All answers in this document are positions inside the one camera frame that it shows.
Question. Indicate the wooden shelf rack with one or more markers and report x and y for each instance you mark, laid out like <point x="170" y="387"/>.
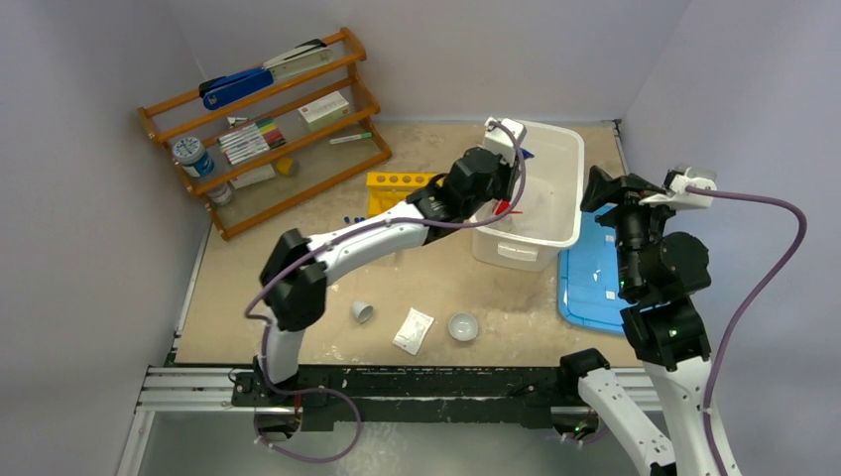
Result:
<point x="322" y="166"/>

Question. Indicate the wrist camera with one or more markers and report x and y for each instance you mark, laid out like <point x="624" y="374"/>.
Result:
<point x="676" y="194"/>
<point x="498" y="142"/>

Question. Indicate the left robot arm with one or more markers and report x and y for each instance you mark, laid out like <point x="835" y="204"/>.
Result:
<point x="300" y="269"/>

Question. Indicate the white ceramic dish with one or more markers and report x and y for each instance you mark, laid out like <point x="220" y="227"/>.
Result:
<point x="463" y="327"/>

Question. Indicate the blue grey stapler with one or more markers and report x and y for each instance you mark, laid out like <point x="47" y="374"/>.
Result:
<point x="223" y="90"/>

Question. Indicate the red nozzle wash bottle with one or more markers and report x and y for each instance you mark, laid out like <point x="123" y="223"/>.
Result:
<point x="532" y="215"/>

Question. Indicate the white flat box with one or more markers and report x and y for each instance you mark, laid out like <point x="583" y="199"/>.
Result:
<point x="255" y="176"/>

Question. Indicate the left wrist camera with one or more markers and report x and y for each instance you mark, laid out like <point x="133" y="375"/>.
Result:
<point x="498" y="142"/>

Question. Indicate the yellow sponge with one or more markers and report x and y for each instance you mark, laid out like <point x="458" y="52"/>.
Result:
<point x="287" y="167"/>

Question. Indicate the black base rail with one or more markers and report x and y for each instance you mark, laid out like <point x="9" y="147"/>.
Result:
<point x="531" y="397"/>

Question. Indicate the clear plastic packet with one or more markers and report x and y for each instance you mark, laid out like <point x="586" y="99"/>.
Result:
<point x="413" y="331"/>

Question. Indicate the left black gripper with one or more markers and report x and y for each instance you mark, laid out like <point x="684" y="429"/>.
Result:
<point x="508" y="173"/>

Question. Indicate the small clear jar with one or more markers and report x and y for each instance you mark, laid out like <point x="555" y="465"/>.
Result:
<point x="220" y="195"/>

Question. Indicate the white green box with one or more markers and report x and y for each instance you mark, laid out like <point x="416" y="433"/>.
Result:
<point x="324" y="111"/>

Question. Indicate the green white marker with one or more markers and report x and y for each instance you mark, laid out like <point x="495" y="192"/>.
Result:
<point x="350" y="138"/>

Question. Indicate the blue plastic lid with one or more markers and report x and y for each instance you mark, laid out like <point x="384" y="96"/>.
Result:
<point x="588" y="290"/>

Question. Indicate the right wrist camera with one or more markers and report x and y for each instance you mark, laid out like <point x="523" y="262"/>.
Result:
<point x="676" y="194"/>

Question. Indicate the white plastic bin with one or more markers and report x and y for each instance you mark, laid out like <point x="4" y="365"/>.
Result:
<point x="558" y="165"/>

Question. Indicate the blue lid jar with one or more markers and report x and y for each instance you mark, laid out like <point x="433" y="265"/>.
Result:
<point x="191" y="155"/>

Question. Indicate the yellow test tube rack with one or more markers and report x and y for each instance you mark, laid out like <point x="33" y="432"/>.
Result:
<point x="387" y="189"/>

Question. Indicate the coloured marker pack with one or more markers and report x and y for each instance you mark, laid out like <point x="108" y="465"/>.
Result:
<point x="251" y="141"/>

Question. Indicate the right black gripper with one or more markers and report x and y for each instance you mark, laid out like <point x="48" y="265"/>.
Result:
<point x="621" y="193"/>

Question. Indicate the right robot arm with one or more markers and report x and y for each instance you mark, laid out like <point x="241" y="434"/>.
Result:
<point x="657" y="273"/>

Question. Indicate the small white clip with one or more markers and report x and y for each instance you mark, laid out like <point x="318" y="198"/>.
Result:
<point x="236" y="121"/>

